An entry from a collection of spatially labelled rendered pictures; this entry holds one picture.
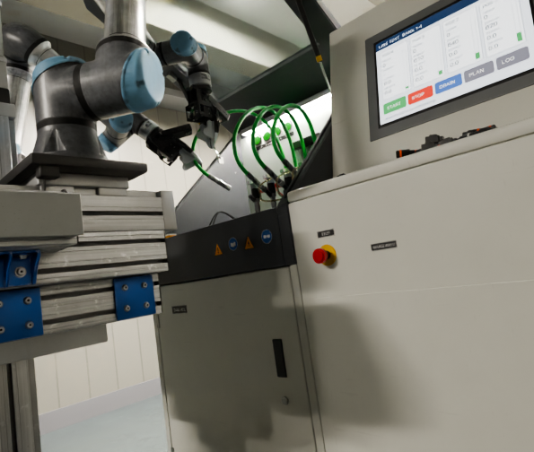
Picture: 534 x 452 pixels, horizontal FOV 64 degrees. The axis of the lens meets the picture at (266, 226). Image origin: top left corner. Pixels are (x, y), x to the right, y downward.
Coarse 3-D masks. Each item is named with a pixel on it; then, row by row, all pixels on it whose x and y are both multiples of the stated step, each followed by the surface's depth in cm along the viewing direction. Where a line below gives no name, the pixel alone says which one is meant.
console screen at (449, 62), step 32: (448, 0) 115; (480, 0) 108; (512, 0) 102; (384, 32) 128; (416, 32) 119; (448, 32) 113; (480, 32) 106; (512, 32) 101; (384, 64) 125; (416, 64) 117; (448, 64) 111; (480, 64) 104; (512, 64) 99; (384, 96) 122; (416, 96) 115; (448, 96) 108; (480, 96) 103; (384, 128) 120
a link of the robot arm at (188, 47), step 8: (176, 32) 134; (184, 32) 133; (168, 40) 137; (176, 40) 133; (184, 40) 133; (192, 40) 134; (168, 48) 136; (176, 48) 134; (184, 48) 133; (192, 48) 135; (200, 48) 141; (168, 56) 137; (176, 56) 137; (184, 56) 137; (192, 56) 138; (200, 56) 141; (168, 64) 139; (192, 64) 142
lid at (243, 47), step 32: (160, 0) 152; (192, 0) 149; (224, 0) 147; (256, 0) 144; (288, 0) 140; (320, 0) 141; (160, 32) 165; (192, 32) 161; (224, 32) 158; (256, 32) 155; (288, 32) 152; (320, 32) 148; (224, 64) 171; (256, 64) 168; (288, 64) 162; (224, 96) 187; (256, 96) 180; (288, 96) 176
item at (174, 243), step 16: (272, 208) 115; (224, 224) 128; (240, 224) 124; (256, 224) 119; (272, 224) 115; (176, 240) 145; (192, 240) 139; (208, 240) 133; (224, 240) 128; (240, 240) 124; (256, 240) 119; (176, 256) 145; (192, 256) 139; (208, 256) 133; (224, 256) 128; (240, 256) 124; (256, 256) 119; (272, 256) 115; (176, 272) 145; (192, 272) 139; (208, 272) 133; (224, 272) 128; (240, 272) 124
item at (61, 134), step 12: (48, 120) 84; (60, 120) 84; (72, 120) 84; (84, 120) 86; (48, 132) 83; (60, 132) 83; (72, 132) 84; (84, 132) 86; (96, 132) 90; (36, 144) 84; (48, 144) 82; (60, 144) 82; (72, 144) 82; (84, 144) 84; (96, 144) 87; (84, 156) 83; (96, 156) 85
